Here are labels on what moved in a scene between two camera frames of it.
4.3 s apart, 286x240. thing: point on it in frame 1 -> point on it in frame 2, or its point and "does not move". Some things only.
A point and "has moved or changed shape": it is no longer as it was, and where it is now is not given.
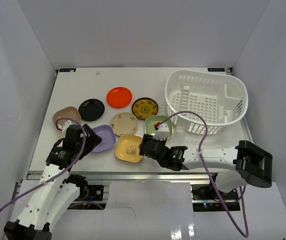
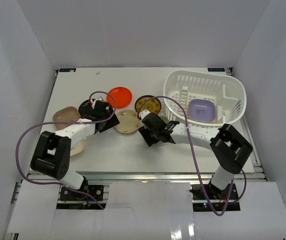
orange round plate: x=119 y=97 does not move
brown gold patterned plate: x=143 y=107 has moved or changed shape
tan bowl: x=69 y=112 does not move
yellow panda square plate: x=127 y=148 -> x=216 y=120
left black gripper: x=92 y=139 -> x=110 y=122
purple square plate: x=106 y=133 -> x=202 y=110
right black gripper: x=147 y=137 -> x=145 y=132
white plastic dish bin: x=221 y=98 does not move
